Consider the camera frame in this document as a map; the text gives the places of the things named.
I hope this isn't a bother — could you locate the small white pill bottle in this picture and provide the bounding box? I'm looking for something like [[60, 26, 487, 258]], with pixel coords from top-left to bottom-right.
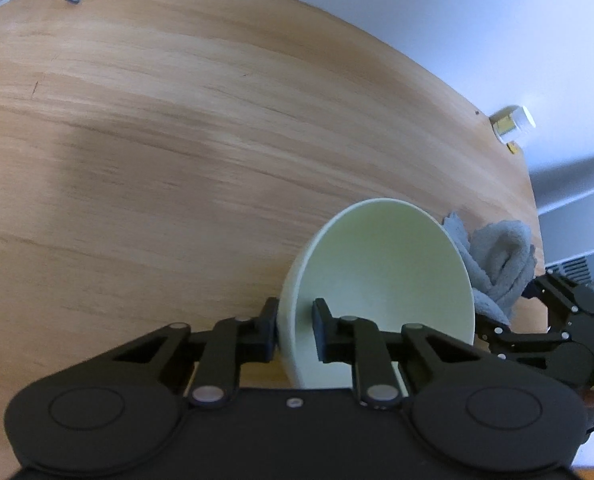
[[490, 105, 536, 144]]

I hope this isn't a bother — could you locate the yellow round tape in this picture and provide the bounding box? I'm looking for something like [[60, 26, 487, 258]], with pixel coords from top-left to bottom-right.
[[506, 143, 519, 154]]

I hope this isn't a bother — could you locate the grey pink cleaning cloth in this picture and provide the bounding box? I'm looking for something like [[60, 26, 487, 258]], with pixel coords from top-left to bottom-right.
[[442, 212, 536, 326]]

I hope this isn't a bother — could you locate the pale green bowl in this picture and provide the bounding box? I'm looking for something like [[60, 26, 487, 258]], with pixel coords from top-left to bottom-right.
[[277, 198, 475, 389]]

